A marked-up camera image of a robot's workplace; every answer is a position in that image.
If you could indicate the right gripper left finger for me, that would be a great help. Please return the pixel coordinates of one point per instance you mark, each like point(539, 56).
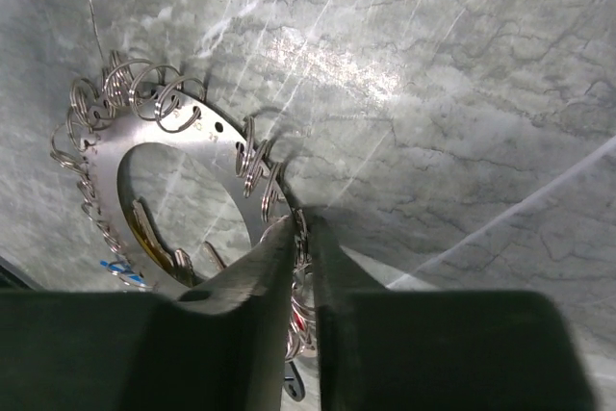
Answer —
point(219, 346)

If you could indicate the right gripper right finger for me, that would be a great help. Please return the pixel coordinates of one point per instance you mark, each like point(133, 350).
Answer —
point(381, 349)

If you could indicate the metal key organizer disc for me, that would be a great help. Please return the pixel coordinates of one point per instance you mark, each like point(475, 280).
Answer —
point(178, 189)

